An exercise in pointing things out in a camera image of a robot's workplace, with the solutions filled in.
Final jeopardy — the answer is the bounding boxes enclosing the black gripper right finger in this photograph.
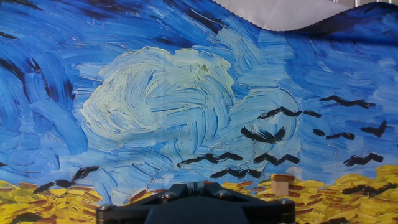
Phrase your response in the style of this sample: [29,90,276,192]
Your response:
[196,182,296,224]

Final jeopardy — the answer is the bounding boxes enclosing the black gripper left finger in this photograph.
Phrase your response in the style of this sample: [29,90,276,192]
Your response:
[95,182,197,224]

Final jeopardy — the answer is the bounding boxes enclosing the small wooden cube block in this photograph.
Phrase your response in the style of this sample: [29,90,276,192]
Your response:
[271,179,290,197]

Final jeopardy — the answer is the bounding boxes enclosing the Van Gogh wheatfield print cloth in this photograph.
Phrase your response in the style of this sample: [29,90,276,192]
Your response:
[0,0,398,224]

